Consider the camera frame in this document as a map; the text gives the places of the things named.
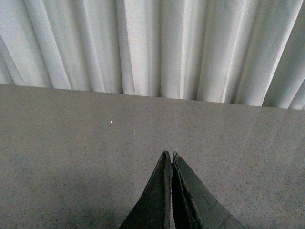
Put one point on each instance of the white pleated curtain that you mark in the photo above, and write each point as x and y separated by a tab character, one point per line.
226	51

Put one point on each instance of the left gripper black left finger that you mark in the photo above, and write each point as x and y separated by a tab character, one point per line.
153	209

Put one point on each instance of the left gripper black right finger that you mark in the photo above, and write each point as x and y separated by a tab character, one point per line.
194	206

